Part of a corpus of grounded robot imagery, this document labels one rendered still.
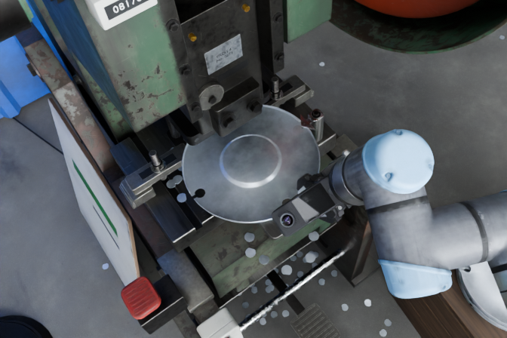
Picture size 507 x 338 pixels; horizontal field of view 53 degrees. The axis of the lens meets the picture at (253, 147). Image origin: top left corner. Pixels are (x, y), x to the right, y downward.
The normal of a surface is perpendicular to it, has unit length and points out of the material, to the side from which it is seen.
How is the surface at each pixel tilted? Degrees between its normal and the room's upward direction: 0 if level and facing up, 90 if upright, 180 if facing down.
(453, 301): 0
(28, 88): 90
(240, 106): 90
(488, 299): 0
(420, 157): 25
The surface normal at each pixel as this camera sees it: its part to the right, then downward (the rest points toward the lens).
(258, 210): -0.07, -0.55
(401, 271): -0.59, 0.04
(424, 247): 0.02, -0.18
